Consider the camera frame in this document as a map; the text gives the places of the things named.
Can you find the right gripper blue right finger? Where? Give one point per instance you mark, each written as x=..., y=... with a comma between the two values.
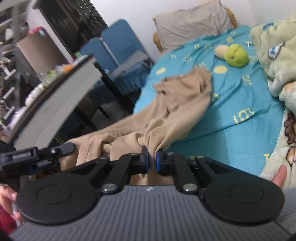
x=174, y=164

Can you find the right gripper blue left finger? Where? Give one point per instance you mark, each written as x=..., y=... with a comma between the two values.
x=123, y=169

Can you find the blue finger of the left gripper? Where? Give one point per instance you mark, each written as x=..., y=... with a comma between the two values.
x=63, y=149

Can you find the tan t-shirt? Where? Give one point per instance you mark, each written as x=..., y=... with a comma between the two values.
x=180, y=103

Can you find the person's left hand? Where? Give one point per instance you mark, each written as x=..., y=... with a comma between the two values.
x=8, y=195

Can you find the person's right hand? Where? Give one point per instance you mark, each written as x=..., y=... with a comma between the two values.
x=280, y=176

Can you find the white table with black legs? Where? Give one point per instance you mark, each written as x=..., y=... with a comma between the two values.
x=45, y=116

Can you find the teal patterned bed sheet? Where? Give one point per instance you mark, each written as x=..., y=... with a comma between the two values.
x=242, y=124

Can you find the brown refrigerator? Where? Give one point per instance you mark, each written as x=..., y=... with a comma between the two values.
x=41, y=52

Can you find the grey cloth on chair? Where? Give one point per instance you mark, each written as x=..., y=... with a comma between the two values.
x=135, y=58

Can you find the blue chair behind table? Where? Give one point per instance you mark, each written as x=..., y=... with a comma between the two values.
x=96, y=47

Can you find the pink lidded container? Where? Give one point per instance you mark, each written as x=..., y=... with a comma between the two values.
x=39, y=30

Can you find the green and beige plush toy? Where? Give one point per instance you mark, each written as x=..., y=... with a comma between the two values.
x=235, y=55

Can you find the dark window with grille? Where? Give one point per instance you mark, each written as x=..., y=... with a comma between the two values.
x=74, y=22

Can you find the grey pillow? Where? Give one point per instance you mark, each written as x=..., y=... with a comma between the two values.
x=176, y=28

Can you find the green fleece blanket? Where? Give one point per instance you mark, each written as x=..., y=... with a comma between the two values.
x=275, y=48

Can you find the blue chair near wall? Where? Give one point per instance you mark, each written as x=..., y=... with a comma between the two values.
x=121, y=42

